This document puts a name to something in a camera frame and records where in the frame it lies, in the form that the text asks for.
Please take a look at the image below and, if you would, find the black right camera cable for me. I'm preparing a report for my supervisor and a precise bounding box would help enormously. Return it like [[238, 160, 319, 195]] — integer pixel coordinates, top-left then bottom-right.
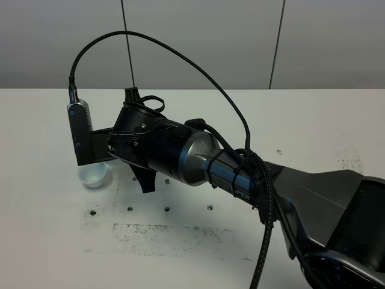
[[69, 30, 277, 289]]

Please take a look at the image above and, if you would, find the far light blue teacup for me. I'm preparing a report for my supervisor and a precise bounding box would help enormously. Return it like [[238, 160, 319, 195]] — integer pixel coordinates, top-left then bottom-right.
[[105, 159, 123, 167]]

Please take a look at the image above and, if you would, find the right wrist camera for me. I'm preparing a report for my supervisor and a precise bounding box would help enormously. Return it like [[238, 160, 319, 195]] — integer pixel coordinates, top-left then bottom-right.
[[67, 99, 94, 166]]

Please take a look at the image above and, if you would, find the light blue teacup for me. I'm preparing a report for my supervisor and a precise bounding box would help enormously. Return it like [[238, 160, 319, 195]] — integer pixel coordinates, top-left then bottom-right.
[[105, 159, 123, 167], [78, 163, 107, 188]]

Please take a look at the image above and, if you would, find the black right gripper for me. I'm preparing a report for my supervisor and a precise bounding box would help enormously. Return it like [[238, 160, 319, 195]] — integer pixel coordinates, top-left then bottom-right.
[[90, 87, 180, 193]]

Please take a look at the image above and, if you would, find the near light blue teacup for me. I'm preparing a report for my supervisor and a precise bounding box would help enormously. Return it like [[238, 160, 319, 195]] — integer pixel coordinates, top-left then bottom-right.
[[78, 163, 107, 188]]

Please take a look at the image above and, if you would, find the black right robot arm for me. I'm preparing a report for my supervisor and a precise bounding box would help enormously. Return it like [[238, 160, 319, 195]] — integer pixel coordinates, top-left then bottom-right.
[[91, 88, 384, 288]]

